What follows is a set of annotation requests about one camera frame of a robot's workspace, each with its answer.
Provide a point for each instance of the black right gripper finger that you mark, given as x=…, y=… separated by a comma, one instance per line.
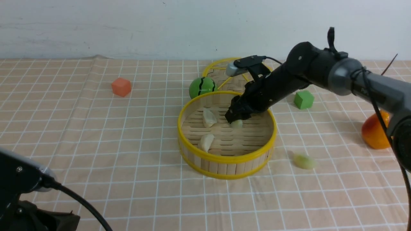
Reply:
x=231, y=116
x=245, y=115

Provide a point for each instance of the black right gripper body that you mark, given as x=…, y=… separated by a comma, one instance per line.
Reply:
x=266, y=88

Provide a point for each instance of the pale green dumpling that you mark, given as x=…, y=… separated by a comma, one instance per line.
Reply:
x=304, y=161
x=237, y=124

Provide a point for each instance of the white dumpling back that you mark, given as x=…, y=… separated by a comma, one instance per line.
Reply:
x=208, y=118

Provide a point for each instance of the white dumpling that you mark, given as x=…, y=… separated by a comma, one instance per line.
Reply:
x=206, y=142
x=208, y=118

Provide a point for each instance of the white dumpling front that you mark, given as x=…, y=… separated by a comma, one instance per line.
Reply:
x=206, y=142

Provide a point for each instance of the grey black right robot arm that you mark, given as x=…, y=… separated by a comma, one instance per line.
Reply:
x=331, y=70

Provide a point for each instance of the bamboo steamer tray yellow rim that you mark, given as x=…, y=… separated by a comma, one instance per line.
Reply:
x=234, y=153

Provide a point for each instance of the bamboo steamer lid yellow rim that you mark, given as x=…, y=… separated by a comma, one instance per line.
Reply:
x=216, y=71

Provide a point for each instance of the green cube block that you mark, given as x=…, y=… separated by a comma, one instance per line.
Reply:
x=303, y=99

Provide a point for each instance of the green toy watermelon ball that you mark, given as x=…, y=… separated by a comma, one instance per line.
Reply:
x=201, y=85

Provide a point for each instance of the orange cube block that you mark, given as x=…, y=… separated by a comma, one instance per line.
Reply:
x=121, y=87

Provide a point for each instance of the orange yellow toy pear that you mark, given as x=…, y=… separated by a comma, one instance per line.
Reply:
x=373, y=133

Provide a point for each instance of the checkered beige tablecloth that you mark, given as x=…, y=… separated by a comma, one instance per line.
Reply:
x=122, y=154

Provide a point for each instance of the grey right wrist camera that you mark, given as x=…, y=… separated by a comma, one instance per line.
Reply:
x=251, y=64

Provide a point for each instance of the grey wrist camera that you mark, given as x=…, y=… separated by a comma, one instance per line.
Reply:
x=251, y=64
x=47, y=180

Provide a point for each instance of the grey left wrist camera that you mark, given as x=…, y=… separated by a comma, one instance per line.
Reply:
x=47, y=180

